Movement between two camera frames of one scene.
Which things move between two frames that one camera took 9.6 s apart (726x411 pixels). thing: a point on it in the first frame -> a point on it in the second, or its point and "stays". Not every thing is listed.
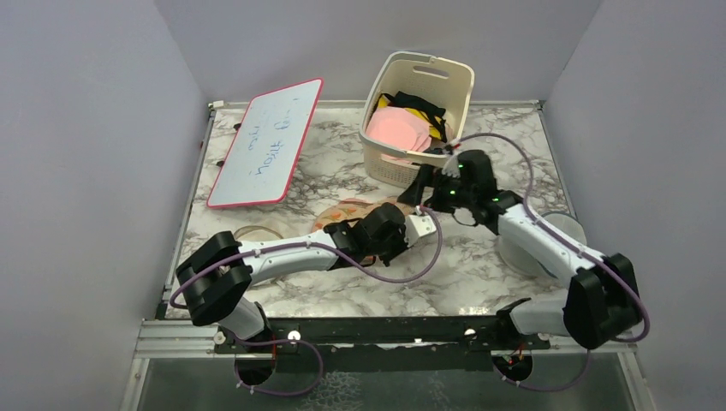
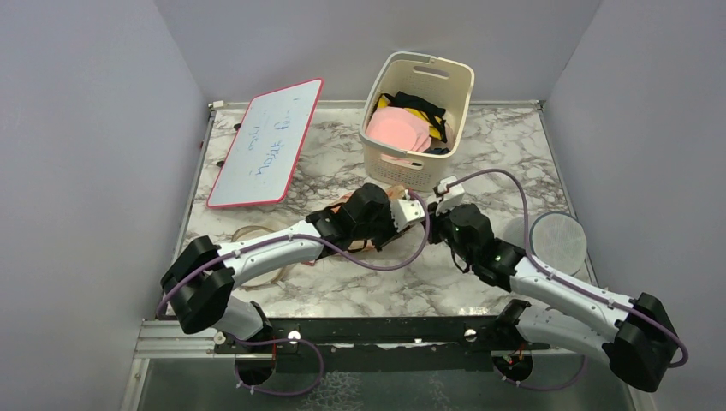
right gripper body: [449, 193] -> [440, 228]
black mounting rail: [383, 346] stays
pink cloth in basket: [400, 128] stays
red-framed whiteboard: [258, 163] stays
